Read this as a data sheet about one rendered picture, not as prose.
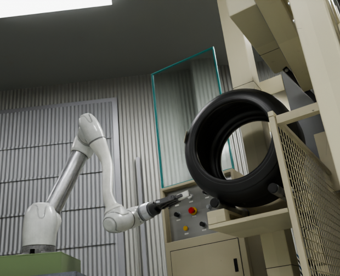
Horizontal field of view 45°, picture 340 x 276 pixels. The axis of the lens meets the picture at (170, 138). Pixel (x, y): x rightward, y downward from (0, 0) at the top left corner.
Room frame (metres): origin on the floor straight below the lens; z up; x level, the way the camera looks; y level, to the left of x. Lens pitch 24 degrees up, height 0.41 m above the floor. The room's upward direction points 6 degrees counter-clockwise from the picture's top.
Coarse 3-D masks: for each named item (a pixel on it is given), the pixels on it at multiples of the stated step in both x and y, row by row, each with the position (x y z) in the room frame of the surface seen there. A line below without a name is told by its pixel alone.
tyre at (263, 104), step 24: (240, 96) 1.72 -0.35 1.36; (264, 96) 1.68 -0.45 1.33; (216, 120) 2.00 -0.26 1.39; (240, 120) 2.01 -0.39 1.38; (264, 120) 1.96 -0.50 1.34; (192, 144) 1.86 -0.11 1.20; (216, 144) 2.09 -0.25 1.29; (288, 144) 1.67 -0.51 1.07; (192, 168) 1.88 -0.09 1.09; (216, 168) 2.10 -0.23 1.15; (264, 168) 1.70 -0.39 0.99; (216, 192) 1.84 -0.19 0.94; (240, 192) 1.78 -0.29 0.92; (264, 192) 1.78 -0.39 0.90
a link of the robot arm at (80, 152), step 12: (72, 144) 2.21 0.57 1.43; (84, 144) 2.19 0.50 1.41; (72, 156) 2.20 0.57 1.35; (84, 156) 2.22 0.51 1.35; (72, 168) 2.19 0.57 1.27; (60, 180) 2.18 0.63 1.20; (72, 180) 2.20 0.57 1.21; (60, 192) 2.17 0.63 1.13; (60, 204) 2.18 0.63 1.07; (60, 216) 2.21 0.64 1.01
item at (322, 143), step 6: (324, 132) 1.86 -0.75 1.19; (318, 138) 1.88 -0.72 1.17; (324, 138) 1.86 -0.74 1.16; (318, 144) 1.88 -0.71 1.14; (324, 144) 1.87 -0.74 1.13; (318, 150) 1.88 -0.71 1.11; (324, 150) 1.87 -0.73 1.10; (324, 156) 1.87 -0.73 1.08; (330, 156) 1.86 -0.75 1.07; (324, 162) 1.88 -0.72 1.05; (330, 162) 1.86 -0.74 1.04; (330, 168) 1.87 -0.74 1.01; (336, 174) 1.86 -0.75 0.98; (330, 180) 1.87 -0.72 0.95; (336, 180) 1.86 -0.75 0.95; (336, 186) 1.86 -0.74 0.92
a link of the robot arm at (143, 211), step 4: (144, 204) 2.12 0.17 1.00; (140, 208) 2.12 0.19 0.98; (144, 208) 2.11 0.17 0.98; (140, 212) 2.12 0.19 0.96; (144, 212) 2.11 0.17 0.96; (148, 212) 2.11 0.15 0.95; (140, 216) 2.13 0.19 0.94; (144, 216) 2.13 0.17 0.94; (148, 216) 2.12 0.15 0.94; (152, 216) 2.14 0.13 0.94; (144, 220) 2.15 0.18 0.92
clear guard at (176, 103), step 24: (168, 72) 2.68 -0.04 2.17; (192, 72) 2.58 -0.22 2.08; (216, 72) 2.48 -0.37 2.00; (168, 96) 2.69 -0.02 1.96; (192, 96) 2.59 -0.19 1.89; (216, 96) 2.50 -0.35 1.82; (168, 120) 2.70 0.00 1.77; (192, 120) 2.60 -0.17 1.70; (168, 144) 2.71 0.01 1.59; (168, 168) 2.72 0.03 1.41
